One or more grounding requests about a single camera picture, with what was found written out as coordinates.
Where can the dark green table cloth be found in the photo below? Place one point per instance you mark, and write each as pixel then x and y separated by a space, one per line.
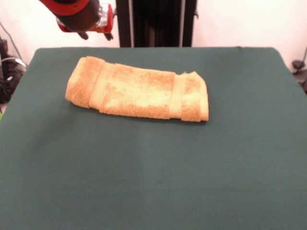
pixel 144 179

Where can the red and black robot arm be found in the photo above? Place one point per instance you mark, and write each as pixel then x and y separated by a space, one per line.
pixel 76 19

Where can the tan terry towel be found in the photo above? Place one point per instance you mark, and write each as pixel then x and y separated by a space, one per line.
pixel 134 93

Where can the black metal frame stand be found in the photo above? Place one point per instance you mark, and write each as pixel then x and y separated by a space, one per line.
pixel 158 24

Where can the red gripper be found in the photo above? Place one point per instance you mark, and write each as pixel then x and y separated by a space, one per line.
pixel 109 19

